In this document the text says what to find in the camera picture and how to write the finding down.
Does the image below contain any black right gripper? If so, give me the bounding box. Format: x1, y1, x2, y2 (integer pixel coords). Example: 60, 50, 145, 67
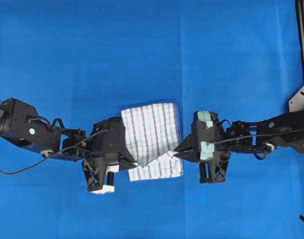
174, 111, 230, 163

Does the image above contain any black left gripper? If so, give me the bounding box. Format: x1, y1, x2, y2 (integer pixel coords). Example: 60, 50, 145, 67
90, 117, 137, 172

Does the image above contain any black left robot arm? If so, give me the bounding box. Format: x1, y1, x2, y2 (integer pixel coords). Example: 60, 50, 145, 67
0, 98, 137, 171

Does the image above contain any white blue-striped towel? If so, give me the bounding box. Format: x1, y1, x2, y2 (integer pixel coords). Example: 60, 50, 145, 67
121, 103, 184, 182

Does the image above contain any blue table cloth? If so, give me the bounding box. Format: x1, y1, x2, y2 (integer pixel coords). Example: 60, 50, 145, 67
0, 0, 304, 239

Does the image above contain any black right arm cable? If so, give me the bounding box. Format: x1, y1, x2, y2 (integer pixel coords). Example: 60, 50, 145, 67
206, 126, 304, 145

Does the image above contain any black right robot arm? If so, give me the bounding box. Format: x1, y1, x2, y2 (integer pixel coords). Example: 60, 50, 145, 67
174, 111, 304, 163

